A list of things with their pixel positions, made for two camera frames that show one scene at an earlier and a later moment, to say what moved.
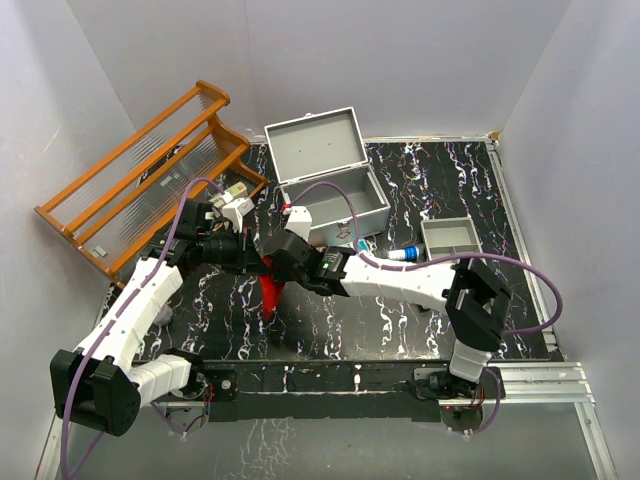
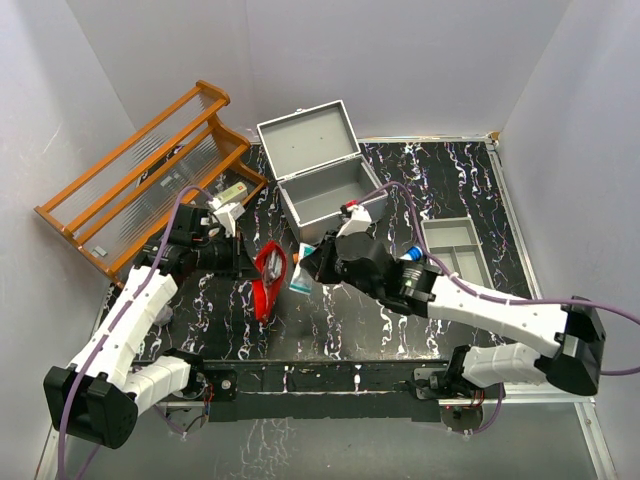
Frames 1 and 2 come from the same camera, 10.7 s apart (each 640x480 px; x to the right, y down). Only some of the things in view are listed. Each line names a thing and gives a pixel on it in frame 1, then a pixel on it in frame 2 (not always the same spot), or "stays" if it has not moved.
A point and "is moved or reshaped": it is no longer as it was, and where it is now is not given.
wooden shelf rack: [119, 208] stays
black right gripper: [281, 274] to [319, 262]
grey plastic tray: [450, 236] stays
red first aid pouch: [271, 288] is moved or reshaped
